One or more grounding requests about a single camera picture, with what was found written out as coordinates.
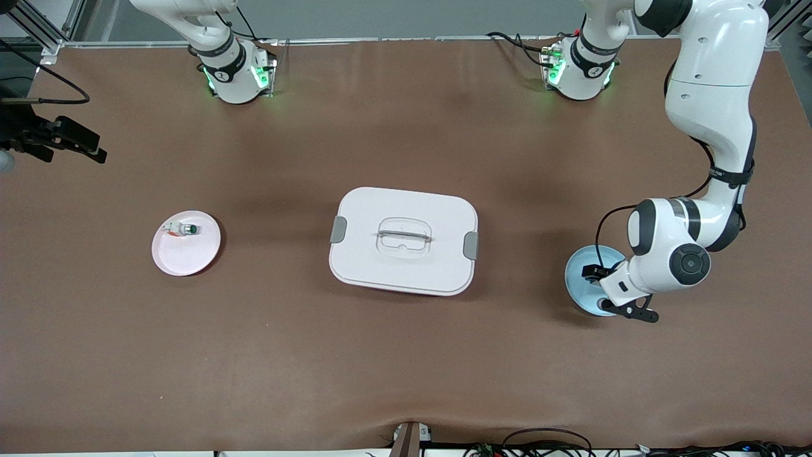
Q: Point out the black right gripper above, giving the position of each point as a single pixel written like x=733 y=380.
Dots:
x=19 y=131

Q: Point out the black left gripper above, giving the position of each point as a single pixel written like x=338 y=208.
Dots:
x=597 y=271

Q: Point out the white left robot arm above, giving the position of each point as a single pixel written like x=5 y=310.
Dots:
x=710 y=76

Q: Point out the light blue round plate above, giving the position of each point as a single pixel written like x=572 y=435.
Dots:
x=578 y=289

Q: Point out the pink round plate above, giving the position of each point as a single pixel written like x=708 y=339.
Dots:
x=187 y=257

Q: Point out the brown table mat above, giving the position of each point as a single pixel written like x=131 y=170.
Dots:
x=406 y=362

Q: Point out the white lidded storage box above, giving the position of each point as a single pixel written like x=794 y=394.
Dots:
x=380 y=273

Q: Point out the aluminium frame extrusion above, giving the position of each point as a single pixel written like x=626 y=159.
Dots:
x=38 y=26
x=786 y=19

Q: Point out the green and white switch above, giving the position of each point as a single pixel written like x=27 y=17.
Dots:
x=184 y=229

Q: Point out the brown camera mount post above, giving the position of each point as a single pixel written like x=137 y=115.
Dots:
x=409 y=441

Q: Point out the grey table edge rail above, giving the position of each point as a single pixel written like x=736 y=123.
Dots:
x=380 y=39

